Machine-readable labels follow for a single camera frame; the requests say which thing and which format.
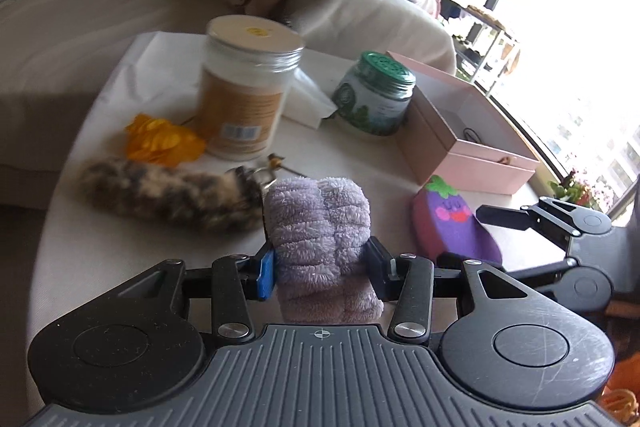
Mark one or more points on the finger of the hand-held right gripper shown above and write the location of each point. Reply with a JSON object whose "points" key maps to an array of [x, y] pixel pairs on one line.
{"points": [[545, 276], [505, 216]]}

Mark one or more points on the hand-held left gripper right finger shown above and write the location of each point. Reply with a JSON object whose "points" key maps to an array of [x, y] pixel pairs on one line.
{"points": [[381, 274]]}

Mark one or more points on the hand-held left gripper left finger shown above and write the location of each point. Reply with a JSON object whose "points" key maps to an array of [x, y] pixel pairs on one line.
{"points": [[266, 274]]}

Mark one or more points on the purple eggplant plush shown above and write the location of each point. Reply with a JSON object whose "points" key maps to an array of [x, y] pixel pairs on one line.
{"points": [[450, 227]]}

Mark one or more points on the pink cardboard box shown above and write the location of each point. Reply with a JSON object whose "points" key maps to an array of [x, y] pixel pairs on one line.
{"points": [[435, 134]]}

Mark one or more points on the potted flowering plant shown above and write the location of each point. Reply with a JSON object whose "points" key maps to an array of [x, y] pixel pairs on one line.
{"points": [[580, 192]]}

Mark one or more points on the orange object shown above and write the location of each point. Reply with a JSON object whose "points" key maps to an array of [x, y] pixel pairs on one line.
{"points": [[625, 392]]}

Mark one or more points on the yellow fabric flower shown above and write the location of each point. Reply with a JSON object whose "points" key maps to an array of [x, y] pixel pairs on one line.
{"points": [[160, 139]]}

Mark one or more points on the glass jar with green lid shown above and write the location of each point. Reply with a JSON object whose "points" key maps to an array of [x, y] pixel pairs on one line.
{"points": [[372, 99]]}

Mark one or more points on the folded white tissue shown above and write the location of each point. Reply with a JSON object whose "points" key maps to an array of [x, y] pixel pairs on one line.
{"points": [[305, 99]]}

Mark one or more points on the clear jar with metal lid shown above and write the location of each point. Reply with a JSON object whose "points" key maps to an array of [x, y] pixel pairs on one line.
{"points": [[245, 92]]}

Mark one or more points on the metal shelf rack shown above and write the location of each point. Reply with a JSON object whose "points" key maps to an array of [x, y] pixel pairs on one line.
{"points": [[480, 17]]}

